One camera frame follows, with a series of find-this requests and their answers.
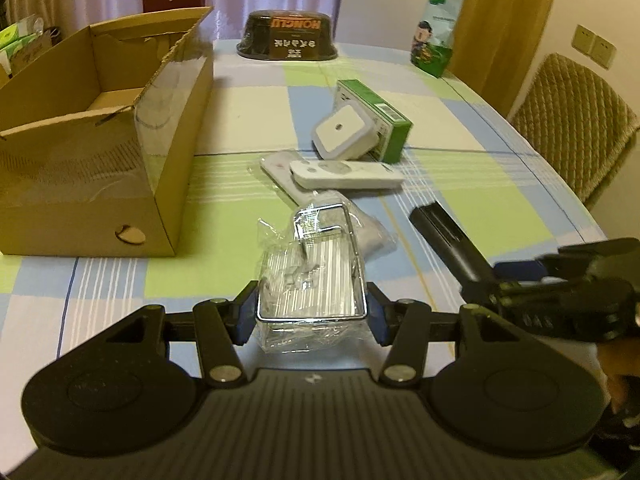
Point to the checkered tablecloth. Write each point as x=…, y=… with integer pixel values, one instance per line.
x=255, y=163

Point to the right hand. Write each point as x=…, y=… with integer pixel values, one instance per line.
x=618, y=360

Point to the green white carton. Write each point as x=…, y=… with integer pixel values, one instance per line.
x=391, y=126

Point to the black instant noodle bowl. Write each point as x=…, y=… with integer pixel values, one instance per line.
x=284, y=35

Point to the white square night light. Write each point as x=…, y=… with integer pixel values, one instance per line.
x=349, y=132

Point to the brown cardboard box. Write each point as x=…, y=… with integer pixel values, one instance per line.
x=98, y=136

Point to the white remote control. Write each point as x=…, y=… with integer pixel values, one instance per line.
x=347, y=175

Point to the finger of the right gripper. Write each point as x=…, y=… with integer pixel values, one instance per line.
x=521, y=270

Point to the green white snack bag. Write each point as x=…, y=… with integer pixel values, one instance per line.
x=431, y=47

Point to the brown curtain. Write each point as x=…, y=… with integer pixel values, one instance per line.
x=494, y=45

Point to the chrome rack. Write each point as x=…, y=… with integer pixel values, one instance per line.
x=312, y=284

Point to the cardboard box with green packs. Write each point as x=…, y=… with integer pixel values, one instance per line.
x=23, y=41

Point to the white remote in plastic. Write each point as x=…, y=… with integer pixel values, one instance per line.
x=276, y=165

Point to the black remote control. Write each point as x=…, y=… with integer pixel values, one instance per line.
x=461, y=257

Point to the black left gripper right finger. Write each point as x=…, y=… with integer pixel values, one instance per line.
x=404, y=326

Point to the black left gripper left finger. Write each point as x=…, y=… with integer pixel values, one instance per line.
x=221, y=325

